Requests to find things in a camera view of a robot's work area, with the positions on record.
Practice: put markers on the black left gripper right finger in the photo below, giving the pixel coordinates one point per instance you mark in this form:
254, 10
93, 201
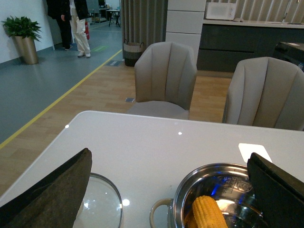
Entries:
279, 195

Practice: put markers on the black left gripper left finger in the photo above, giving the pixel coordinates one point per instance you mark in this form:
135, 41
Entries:
54, 201

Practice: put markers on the glass pot lid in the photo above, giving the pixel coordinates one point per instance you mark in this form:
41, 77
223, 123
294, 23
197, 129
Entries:
102, 205

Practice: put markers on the yellow corn cob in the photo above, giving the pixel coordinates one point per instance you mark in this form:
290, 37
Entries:
205, 213

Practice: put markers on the beige chair right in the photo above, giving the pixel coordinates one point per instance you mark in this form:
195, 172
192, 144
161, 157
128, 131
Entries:
266, 92

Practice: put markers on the beige chair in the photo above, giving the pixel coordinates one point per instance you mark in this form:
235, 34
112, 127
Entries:
266, 92
165, 77

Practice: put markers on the dark kitchen counter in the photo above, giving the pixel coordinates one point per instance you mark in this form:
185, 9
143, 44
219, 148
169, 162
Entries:
224, 44

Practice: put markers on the beige chair left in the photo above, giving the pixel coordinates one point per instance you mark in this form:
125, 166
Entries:
165, 77

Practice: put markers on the woven laundry basket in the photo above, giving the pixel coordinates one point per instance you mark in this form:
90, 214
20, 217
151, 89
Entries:
132, 51

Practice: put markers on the potted green plant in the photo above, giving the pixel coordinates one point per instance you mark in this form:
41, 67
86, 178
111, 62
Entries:
25, 32

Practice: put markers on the person in beige trousers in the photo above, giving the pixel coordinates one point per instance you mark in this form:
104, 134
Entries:
79, 13

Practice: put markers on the person in dark clothes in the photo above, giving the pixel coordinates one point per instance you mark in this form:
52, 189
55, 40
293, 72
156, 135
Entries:
54, 11

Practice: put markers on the white microwave oven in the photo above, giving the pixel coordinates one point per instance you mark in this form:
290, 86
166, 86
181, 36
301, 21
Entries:
220, 11

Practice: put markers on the grey curtain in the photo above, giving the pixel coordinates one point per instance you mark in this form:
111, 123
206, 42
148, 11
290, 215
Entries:
143, 21

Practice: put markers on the white cabinet column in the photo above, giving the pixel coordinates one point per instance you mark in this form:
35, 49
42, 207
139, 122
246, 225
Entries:
184, 22

